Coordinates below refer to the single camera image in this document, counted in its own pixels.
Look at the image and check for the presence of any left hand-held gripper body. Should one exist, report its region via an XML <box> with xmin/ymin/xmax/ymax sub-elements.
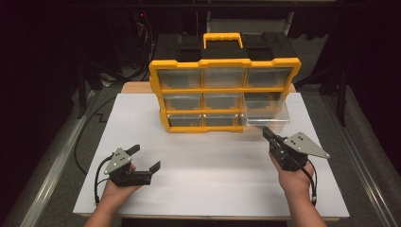
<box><xmin>103</xmin><ymin>147</ymin><xmax>153</xmax><ymax>187</ymax></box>

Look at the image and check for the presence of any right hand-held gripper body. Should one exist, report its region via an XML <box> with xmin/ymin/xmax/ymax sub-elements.
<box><xmin>269</xmin><ymin>131</ymin><xmax>331</xmax><ymax>173</ymax></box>

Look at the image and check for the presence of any yellow black drawer cabinet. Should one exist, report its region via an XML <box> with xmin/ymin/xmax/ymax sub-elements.
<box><xmin>148</xmin><ymin>32</ymin><xmax>303</xmax><ymax>134</ymax></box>

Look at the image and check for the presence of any black metal stand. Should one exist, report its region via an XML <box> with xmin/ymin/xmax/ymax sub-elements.
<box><xmin>76</xmin><ymin>61</ymin><xmax>89</xmax><ymax>120</ymax></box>
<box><xmin>335</xmin><ymin>62</ymin><xmax>348</xmax><ymax>128</ymax></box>

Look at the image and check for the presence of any aluminium floor rail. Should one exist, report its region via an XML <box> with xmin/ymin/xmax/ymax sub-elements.
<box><xmin>321</xmin><ymin>94</ymin><xmax>401</xmax><ymax>227</ymax></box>
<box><xmin>18</xmin><ymin>89</ymin><xmax>97</xmax><ymax>227</ymax></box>

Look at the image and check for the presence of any person's right hand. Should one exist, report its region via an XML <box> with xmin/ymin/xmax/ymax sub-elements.
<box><xmin>269</xmin><ymin>153</ymin><xmax>316</xmax><ymax>203</ymax></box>

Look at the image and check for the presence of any right hand-held gripper cable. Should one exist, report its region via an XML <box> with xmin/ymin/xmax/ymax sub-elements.
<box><xmin>283</xmin><ymin>147</ymin><xmax>318</xmax><ymax>207</ymax></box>

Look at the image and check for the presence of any clear plastic drawer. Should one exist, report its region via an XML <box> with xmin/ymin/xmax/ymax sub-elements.
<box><xmin>240</xmin><ymin>92</ymin><xmax>291</xmax><ymax>128</ymax></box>

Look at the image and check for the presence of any bundle of wires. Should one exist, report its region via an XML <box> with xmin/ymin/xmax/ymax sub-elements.
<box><xmin>133</xmin><ymin>11</ymin><xmax>154</xmax><ymax>72</ymax></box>

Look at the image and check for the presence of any black floor cable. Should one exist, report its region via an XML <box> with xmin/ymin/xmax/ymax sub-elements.
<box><xmin>73</xmin><ymin>94</ymin><xmax>118</xmax><ymax>175</ymax></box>

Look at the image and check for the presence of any white board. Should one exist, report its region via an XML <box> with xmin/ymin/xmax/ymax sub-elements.
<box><xmin>73</xmin><ymin>92</ymin><xmax>350</xmax><ymax>219</ymax></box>

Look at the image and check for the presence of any left hand-held gripper cable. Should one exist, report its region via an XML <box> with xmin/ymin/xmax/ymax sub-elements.
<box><xmin>94</xmin><ymin>153</ymin><xmax>115</xmax><ymax>206</ymax></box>

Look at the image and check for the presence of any person's left hand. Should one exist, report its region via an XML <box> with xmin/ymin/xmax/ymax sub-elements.
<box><xmin>99</xmin><ymin>164</ymin><xmax>143</xmax><ymax>208</ymax></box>

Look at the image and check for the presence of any hand-held gripper cable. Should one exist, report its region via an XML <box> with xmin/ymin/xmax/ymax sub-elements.
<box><xmin>283</xmin><ymin>147</ymin><xmax>318</xmax><ymax>207</ymax></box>
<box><xmin>94</xmin><ymin>153</ymin><xmax>115</xmax><ymax>206</ymax></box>

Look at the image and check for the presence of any grid of clear drawers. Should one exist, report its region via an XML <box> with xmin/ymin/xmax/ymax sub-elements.
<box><xmin>157</xmin><ymin>67</ymin><xmax>292</xmax><ymax>128</ymax></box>

